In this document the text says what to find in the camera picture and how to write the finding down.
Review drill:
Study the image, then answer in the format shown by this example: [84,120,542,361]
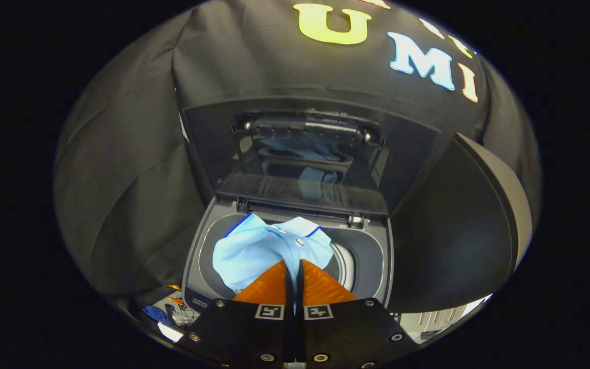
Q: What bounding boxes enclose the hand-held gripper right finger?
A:
[297,259,419,367]

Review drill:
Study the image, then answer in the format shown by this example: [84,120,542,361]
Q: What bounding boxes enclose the beige cabinet with black top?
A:
[387,132,534,343]

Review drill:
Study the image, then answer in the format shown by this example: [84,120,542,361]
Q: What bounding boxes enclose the dark washing machine lid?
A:
[180,97,441,216]

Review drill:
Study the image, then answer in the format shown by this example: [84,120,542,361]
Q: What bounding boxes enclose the thin black floor cables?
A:
[170,302,199,327]

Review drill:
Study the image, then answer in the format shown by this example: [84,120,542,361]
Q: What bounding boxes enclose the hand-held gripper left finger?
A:
[175,260,297,366]

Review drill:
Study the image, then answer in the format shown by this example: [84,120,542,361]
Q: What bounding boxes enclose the light blue polo shirt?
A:
[212,213,334,293]

